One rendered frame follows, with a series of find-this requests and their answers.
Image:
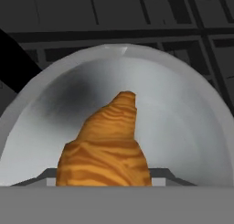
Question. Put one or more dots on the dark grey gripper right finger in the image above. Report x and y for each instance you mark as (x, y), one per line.
(161, 178)

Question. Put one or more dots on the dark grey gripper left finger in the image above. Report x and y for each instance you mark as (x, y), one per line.
(45, 178)

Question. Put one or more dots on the golden brown croissant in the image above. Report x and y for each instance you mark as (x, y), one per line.
(103, 154)

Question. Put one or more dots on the grey metal pan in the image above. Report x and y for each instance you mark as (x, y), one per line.
(182, 124)

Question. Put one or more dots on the dark grey stove hob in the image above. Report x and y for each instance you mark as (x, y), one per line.
(122, 17)

